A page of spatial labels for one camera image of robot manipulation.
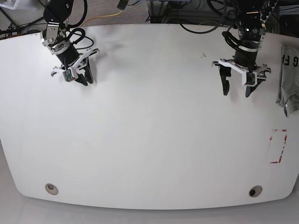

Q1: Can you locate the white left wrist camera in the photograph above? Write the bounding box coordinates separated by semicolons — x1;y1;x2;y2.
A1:
242;71;257;87

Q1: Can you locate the right table grommet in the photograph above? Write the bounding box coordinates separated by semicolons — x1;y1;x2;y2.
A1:
249;185;263;197

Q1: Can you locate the white power strip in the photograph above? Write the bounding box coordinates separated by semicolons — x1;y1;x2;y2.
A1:
260;6;272;27

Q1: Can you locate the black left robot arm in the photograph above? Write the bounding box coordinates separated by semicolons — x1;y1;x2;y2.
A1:
207;0;278;97

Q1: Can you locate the left table grommet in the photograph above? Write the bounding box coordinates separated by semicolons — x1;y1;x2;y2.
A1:
45;183;58;195

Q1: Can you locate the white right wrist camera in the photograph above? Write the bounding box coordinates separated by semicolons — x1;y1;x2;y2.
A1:
62;68;78;82

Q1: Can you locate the red tape rectangle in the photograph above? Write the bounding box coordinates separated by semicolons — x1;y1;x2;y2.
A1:
267;129;288;164

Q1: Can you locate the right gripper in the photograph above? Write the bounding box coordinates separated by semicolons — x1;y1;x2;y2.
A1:
51;49;99;86

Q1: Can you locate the table grommet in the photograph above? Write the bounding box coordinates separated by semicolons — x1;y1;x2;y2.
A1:
45;183;58;195
249;185;263;197

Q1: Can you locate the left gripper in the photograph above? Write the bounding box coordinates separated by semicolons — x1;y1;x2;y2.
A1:
212;59;271;98

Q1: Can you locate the yellow cable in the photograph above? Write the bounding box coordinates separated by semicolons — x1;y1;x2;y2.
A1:
81;9;122;27

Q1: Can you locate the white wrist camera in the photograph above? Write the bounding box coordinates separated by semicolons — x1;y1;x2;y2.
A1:
62;68;78;82
242;71;257;87

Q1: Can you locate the grey T-shirt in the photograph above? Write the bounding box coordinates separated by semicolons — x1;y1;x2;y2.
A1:
276;44;299;117

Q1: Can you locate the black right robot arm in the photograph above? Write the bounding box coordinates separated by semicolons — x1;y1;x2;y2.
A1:
41;0;99;86

